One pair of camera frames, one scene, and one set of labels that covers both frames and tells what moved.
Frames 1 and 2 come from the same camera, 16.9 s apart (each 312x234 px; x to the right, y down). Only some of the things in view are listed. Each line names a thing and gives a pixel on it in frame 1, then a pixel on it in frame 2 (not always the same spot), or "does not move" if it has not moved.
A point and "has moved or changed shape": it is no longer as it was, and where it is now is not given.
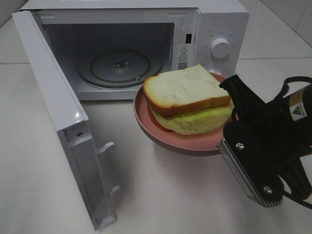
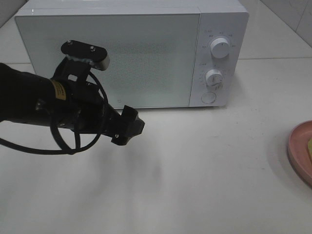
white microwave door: [70, 123] to [152, 57]
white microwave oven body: [107, 49] does not move
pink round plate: [206, 144] has moved or changed shape
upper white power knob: [220, 48] does not move
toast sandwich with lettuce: [188, 100] has moved or changed shape
